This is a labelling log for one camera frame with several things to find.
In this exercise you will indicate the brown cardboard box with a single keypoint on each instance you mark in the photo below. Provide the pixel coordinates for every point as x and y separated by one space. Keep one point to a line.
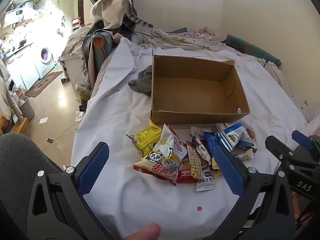
195 90

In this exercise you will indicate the white washing machine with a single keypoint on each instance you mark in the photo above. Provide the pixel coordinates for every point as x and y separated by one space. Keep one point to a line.
46 57

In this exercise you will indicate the brown floor rug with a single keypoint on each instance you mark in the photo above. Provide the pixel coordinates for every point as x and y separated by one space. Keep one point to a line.
43 83

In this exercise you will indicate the rice cake packet bowl picture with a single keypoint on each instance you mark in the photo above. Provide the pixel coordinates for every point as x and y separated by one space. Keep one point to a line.
185 173

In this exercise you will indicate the yellow snack bag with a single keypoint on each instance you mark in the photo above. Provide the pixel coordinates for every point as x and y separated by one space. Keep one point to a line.
146 136

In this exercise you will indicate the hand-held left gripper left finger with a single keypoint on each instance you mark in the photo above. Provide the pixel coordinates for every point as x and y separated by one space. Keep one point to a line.
93 170

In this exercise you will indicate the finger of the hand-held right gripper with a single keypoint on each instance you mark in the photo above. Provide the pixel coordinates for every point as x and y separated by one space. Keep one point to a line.
278 148
302 138

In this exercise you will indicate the yellow checked wafer packet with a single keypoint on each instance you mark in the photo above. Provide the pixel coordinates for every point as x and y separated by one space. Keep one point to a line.
194 161

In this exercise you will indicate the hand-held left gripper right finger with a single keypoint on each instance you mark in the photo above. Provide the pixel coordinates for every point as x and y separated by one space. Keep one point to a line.
228 172

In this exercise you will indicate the white paper sheet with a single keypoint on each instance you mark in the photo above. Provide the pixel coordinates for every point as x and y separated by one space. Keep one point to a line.
43 120

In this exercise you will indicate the person's left hand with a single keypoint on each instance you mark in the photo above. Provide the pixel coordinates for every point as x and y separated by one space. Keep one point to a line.
142 232

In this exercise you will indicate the wooden stool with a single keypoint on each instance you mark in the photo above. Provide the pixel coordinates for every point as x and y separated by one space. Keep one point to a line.
16 125

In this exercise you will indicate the grey trash bin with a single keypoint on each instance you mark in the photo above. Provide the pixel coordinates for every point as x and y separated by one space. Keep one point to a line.
26 108

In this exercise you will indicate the white side cabinet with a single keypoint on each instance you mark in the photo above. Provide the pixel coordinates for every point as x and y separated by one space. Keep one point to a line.
72 66

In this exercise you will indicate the teal cushion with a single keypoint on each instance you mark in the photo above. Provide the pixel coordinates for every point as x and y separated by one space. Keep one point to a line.
252 48

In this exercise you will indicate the dark snack packet pink label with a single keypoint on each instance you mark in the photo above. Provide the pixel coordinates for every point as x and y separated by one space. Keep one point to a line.
201 151

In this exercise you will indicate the rice cake packet girl cartoon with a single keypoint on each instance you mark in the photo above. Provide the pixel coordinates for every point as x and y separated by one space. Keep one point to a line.
205 181

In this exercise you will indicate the white kitchen cabinet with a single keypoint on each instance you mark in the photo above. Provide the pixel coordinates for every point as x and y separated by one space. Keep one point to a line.
21 66

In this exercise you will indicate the blue snack packet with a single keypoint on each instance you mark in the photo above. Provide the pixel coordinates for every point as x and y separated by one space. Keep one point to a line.
211 141

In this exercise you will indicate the white and grey cat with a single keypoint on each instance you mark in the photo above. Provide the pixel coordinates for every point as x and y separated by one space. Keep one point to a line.
112 10

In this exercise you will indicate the blue and white snack pouch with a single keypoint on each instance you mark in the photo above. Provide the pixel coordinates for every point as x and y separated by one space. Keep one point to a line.
235 135

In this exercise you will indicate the panda print chip bag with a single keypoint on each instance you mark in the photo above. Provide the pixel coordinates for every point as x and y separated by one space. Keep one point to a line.
160 166

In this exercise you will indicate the person's right hand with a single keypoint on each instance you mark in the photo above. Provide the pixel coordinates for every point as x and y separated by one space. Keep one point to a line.
297 205

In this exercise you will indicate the white bed sheet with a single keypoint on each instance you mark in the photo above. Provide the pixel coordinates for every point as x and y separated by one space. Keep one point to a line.
120 110

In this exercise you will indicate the clear white snack packet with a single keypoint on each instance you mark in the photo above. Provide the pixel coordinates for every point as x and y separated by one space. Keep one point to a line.
197 130

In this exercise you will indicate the person's leg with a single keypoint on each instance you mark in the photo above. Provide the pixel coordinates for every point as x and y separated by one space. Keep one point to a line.
20 160

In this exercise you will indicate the brown and white snack packet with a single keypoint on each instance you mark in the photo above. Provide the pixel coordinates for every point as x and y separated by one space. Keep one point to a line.
243 154

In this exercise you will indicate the grey cloth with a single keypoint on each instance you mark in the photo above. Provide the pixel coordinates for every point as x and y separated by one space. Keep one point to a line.
141 81

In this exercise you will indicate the crumpled light bedding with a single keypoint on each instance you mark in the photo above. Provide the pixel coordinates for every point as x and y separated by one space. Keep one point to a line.
180 38

